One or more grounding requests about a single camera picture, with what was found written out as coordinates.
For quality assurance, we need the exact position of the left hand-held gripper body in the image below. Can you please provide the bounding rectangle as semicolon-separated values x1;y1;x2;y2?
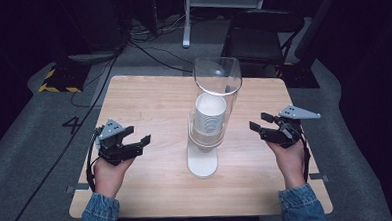
94;117;144;168

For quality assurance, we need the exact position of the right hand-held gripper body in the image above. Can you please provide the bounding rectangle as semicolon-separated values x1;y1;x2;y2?
260;103;323;151

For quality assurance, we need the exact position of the stack of white paper cups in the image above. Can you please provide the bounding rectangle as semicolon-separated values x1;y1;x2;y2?
190;91;229;137

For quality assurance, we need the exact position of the clear cup dispenser white base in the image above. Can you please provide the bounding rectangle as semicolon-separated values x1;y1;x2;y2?
182;54;248;180

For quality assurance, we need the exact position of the person's left hand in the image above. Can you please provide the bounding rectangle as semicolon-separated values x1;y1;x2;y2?
92;155;138;200

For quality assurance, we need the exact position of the person's right hand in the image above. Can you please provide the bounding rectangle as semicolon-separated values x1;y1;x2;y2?
267;138;309;191

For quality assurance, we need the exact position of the grey tape strip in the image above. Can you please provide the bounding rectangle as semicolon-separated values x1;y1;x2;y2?
308;172;330;184
64;182;90;194

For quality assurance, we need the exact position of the black chair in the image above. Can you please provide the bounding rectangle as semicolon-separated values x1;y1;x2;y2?
219;7;308;81

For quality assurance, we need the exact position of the grey slanted pole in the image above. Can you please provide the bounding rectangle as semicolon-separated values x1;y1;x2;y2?
291;0;347;61

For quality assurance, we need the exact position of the black box unit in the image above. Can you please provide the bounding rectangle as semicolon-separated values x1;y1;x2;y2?
77;0;129;53

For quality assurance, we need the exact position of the left hand-held gripper black cable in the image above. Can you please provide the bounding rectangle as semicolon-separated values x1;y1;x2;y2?
84;127;107;193

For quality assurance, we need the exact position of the hand-held gripper black cable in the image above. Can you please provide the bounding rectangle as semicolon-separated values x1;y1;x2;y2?
84;127;107;193
299;131;313;184

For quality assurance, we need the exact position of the right hand-held gripper black cable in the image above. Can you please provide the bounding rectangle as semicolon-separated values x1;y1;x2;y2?
299;131;313;184

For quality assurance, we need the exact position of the black square base plate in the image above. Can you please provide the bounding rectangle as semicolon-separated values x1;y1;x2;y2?
277;60;321;91

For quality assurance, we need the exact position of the long black floor cable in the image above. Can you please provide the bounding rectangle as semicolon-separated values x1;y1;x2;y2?
0;48;132;221

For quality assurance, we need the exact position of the thin black floor cable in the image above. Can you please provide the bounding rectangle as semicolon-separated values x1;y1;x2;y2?
127;37;195;77

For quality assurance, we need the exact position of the black yellow striped base plate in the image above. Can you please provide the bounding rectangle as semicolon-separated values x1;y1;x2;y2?
36;62;93;95

